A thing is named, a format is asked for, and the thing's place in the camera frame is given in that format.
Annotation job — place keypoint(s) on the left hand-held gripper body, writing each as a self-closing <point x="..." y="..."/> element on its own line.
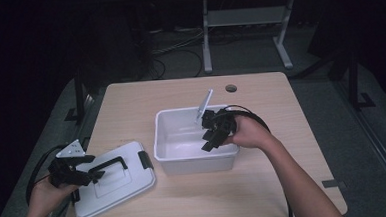
<point x="65" y="172"/>

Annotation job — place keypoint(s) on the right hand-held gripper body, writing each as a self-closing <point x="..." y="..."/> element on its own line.
<point x="224" y="125"/>

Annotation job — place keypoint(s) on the white ointment tube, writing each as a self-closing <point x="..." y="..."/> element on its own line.
<point x="205" y="103"/>

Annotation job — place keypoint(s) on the white plastic storage box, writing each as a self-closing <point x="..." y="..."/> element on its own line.
<point x="179" y="142"/>

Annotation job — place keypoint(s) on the person's right hand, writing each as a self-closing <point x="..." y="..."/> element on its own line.
<point x="249" y="132"/>

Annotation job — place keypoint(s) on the person's left hand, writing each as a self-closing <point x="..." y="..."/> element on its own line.
<point x="47" y="196"/>

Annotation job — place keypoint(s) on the black metal stand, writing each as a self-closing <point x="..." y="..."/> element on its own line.
<point x="79" y="94"/>
<point x="354" y="83"/>

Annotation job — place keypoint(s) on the grey tape patch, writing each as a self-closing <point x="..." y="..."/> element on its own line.
<point x="331" y="183"/>

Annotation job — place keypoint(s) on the aluminium frame rail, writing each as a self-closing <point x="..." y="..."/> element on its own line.
<point x="78" y="128"/>
<point x="376" y="139"/>

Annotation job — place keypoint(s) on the grey metal desk frame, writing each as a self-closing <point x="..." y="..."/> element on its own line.
<point x="244" y="16"/>

